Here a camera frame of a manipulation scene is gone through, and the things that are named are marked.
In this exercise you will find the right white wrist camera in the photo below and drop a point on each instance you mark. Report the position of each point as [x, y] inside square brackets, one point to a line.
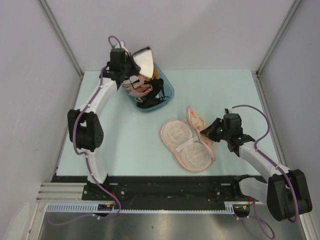
[228, 110]

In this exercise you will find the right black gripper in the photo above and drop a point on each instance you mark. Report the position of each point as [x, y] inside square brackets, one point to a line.
[210, 131]

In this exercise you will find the left aluminium frame post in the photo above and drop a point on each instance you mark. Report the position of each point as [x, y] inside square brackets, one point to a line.
[49, 15]

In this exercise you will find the black bra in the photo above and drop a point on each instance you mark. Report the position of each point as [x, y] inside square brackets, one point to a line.
[155, 97]

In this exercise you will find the mustard yellow garment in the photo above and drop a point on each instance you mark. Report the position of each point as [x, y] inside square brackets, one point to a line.
[154, 76]

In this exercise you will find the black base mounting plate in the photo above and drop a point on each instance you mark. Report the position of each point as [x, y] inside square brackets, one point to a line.
[175, 190]

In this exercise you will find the aluminium rail beam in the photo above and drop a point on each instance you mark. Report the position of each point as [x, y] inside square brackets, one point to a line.
[60, 192]

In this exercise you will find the grey slotted cable duct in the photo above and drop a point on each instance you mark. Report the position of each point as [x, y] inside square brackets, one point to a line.
[226, 207]

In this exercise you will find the teal plastic basin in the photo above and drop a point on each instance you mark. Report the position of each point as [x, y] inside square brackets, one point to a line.
[169, 92]

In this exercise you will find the pink bra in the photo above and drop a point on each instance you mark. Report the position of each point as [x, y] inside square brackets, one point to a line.
[137, 86]

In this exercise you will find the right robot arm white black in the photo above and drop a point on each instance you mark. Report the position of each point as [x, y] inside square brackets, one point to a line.
[284, 191]

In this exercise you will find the aluminium frame post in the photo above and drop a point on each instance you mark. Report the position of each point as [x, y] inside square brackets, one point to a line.
[49, 15]
[278, 36]

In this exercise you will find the floral mesh laundry bag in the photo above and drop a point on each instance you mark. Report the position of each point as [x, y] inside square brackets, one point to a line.
[193, 151]

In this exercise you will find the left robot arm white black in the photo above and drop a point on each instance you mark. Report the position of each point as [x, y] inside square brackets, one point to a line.
[85, 130]

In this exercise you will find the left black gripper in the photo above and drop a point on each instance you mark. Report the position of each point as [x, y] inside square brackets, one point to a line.
[136, 69]

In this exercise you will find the right aluminium frame post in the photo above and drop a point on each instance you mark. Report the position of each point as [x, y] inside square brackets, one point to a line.
[278, 36]

